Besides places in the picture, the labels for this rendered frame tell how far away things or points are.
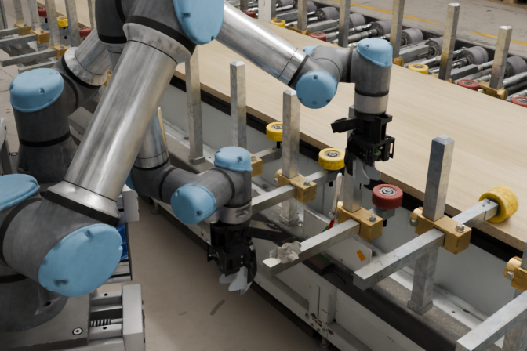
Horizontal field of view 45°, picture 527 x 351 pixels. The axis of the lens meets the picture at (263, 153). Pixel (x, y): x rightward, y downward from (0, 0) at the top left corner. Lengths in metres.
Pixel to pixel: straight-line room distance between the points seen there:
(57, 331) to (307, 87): 0.62
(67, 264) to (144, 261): 2.08
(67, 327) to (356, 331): 1.39
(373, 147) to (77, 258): 0.72
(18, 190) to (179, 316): 1.73
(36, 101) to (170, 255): 1.67
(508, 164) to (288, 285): 1.02
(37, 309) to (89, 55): 0.66
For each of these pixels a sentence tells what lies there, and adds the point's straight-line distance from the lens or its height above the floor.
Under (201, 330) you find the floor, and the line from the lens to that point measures 2.61.
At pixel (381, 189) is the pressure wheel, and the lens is 1.72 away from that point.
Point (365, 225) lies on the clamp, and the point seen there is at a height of 0.86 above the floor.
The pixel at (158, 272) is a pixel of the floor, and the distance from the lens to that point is 2.92.
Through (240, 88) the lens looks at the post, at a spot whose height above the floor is 1.07.
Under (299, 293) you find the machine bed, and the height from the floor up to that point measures 0.18.
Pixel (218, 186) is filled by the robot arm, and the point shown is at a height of 1.15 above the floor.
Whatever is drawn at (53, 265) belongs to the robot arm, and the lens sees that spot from 0.93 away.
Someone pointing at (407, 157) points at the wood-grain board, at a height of 0.90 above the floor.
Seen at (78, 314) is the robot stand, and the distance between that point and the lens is 1.13.
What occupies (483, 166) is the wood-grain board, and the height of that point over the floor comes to 0.90.
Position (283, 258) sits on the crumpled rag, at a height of 0.87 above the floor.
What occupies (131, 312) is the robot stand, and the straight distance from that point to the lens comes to 1.18.
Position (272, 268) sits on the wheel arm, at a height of 0.86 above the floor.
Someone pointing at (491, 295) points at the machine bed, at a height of 0.68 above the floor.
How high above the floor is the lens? 1.75
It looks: 27 degrees down
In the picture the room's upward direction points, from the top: straight up
